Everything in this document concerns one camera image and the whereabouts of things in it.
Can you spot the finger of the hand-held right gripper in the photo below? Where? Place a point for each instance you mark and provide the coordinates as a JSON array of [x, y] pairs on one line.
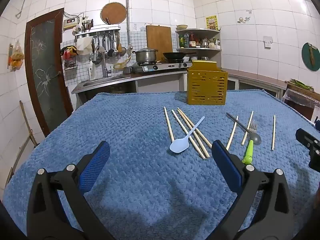
[[303, 135], [318, 125]]

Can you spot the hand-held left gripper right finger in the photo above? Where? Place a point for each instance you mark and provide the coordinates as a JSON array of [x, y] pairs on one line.
[[226, 160]]

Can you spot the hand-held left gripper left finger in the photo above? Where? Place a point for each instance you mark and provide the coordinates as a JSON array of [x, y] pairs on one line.
[[96, 162]]

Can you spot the dark grey metal spoon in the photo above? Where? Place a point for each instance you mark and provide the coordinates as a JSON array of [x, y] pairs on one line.
[[257, 138]]

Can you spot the light blue plastic spoon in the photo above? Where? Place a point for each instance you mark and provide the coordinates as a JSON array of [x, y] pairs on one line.
[[178, 146]]

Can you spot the yellow perforated utensil holder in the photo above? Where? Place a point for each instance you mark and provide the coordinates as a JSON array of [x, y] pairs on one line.
[[207, 87]]

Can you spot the knife holder with utensils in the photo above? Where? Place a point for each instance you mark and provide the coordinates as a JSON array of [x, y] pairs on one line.
[[87, 26]]

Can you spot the brown cabinet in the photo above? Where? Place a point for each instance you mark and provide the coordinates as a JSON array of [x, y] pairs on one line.
[[300, 111]]

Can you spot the clear plastic sheet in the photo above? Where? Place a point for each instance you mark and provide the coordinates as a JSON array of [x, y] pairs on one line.
[[300, 98]]

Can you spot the wooden chopping block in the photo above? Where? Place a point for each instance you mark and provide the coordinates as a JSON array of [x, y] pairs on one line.
[[300, 88]]

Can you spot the green vegetables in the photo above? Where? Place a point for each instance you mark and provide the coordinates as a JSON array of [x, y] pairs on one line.
[[301, 83]]

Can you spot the blue textured blanket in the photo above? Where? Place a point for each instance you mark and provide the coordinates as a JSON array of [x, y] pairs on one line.
[[140, 130]]

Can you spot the green round board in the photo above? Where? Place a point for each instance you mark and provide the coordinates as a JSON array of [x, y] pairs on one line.
[[306, 60]]

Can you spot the hanging brush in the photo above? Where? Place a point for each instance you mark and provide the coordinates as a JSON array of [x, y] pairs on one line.
[[312, 55]]

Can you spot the glass door base cabinets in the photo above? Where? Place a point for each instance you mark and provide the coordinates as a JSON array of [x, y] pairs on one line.
[[250, 86]]

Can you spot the brown kitchen counter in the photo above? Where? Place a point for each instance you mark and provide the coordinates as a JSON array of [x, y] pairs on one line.
[[250, 78]]

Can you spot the wooden stick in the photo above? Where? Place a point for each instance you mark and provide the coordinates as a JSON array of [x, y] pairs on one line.
[[27, 122]]

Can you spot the stainless steel sink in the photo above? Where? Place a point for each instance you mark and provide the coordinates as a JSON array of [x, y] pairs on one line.
[[105, 80]]

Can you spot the metal cup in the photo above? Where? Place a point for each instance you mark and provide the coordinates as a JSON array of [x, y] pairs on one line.
[[128, 70]]

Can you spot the metal faucet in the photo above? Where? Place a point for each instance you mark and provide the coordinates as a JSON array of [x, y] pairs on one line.
[[103, 62]]

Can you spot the brown frosted glass door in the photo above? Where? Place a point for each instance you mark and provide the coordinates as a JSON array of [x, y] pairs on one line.
[[45, 75]]

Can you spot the metal strainer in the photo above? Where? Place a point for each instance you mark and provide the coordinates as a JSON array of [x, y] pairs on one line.
[[95, 58]]

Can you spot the steel ladle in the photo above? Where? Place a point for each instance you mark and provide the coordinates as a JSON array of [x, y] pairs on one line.
[[115, 53]]

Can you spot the black ladle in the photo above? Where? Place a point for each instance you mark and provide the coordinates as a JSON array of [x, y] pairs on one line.
[[111, 52]]

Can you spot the steel gas stove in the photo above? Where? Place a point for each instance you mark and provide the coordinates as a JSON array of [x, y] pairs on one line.
[[162, 67]]

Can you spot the yellow and red bags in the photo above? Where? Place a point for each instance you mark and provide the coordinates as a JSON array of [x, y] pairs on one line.
[[68, 51]]

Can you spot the cream jar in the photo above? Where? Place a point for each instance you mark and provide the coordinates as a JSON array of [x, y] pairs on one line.
[[212, 45]]

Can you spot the wooden spatula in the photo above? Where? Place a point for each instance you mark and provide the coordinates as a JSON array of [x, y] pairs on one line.
[[119, 47]]

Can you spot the black wok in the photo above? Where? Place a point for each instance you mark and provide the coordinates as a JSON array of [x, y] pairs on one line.
[[173, 55]]

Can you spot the steel cooking pot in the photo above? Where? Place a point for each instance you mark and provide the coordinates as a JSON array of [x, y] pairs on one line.
[[146, 56]]

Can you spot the white cloth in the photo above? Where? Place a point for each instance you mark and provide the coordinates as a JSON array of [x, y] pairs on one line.
[[83, 45]]

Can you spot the small metal kettle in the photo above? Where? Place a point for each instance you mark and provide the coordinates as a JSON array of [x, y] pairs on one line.
[[205, 43]]

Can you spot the red label bottle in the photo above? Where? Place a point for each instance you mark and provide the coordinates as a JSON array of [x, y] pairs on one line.
[[192, 42]]

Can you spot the blue bottle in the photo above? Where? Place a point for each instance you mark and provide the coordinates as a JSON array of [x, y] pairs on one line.
[[186, 41]]

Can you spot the green bottle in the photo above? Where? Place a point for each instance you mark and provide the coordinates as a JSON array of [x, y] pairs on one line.
[[181, 42]]

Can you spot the hanging orange bag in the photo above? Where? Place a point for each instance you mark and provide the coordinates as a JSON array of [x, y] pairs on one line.
[[16, 60]]

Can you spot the metal corner shelf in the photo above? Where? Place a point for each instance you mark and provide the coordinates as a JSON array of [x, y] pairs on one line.
[[197, 31]]

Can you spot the wooden cutting board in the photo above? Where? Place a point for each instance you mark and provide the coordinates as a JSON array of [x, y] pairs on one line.
[[158, 38]]

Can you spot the pale bowl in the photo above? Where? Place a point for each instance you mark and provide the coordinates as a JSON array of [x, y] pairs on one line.
[[182, 27]]

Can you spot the white timer box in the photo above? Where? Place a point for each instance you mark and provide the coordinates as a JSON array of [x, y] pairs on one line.
[[70, 23]]

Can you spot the vertical metal pipe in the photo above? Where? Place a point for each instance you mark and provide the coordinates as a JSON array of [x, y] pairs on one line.
[[127, 17]]

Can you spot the round wooden board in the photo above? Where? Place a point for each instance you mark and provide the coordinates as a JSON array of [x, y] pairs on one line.
[[113, 13]]

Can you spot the white wall socket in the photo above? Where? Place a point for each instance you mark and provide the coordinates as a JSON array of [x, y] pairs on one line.
[[268, 42]]

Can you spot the wall hook decals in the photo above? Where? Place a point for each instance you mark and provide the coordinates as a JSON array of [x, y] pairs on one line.
[[241, 20]]

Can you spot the metal wall rack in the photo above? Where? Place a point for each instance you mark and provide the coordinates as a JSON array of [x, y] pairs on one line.
[[100, 30]]

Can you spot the yellow wall poster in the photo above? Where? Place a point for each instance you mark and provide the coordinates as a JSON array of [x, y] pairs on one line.
[[212, 22]]

